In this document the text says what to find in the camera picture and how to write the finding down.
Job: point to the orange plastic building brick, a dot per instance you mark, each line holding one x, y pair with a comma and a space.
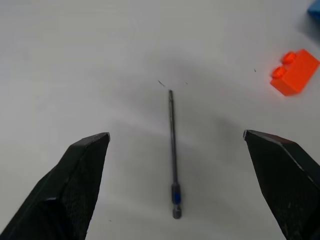
295, 73

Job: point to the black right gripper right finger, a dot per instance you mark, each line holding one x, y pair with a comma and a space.
287, 180

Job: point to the blue plastic block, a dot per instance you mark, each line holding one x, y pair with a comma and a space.
315, 8

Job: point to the long metal screwdriver bit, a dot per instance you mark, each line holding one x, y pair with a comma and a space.
173, 150

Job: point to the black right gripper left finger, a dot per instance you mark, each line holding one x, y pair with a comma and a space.
62, 190

